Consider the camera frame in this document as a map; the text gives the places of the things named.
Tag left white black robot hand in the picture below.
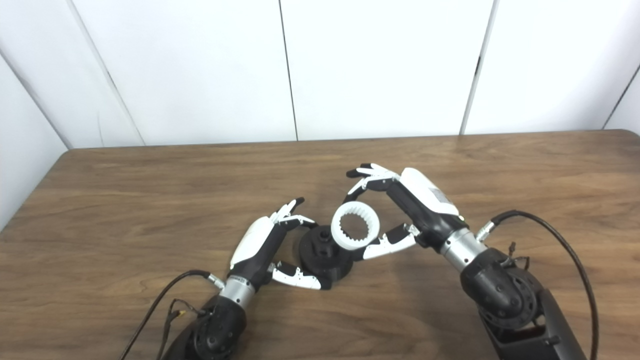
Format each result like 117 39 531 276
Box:
229 197 323 293

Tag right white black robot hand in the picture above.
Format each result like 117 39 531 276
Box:
346 163 471 261

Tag round black plastic part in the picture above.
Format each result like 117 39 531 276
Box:
292 225 353 283

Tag white toothed plastic ring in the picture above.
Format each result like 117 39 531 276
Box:
331 202 381 250

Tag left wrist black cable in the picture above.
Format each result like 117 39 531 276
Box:
119 270 226 360

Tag right arm thin wires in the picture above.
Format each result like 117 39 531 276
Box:
502 241 531 271

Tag arm thin wires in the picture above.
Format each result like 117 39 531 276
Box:
502 241 531 271
157 299 206 351

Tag left arm thin wires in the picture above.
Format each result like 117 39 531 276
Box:
157 299 206 351

